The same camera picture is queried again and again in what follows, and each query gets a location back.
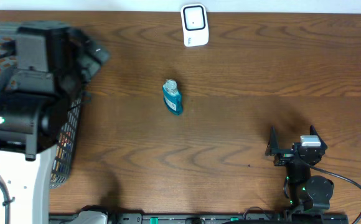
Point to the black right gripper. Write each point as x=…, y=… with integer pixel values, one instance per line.
x=284, y=155

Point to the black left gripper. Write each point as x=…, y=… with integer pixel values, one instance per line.
x=88, y=48

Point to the blue mouthwash bottle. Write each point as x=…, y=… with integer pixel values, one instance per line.
x=172, y=97

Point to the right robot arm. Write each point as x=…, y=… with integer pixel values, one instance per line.
x=308, y=194

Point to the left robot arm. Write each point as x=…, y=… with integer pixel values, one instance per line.
x=25, y=185

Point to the white barcode scanner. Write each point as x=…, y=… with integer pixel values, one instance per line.
x=194, y=25

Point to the grey plastic shopping basket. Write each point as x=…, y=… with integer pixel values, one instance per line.
x=40, y=92

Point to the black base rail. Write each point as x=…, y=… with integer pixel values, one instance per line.
x=137, y=218

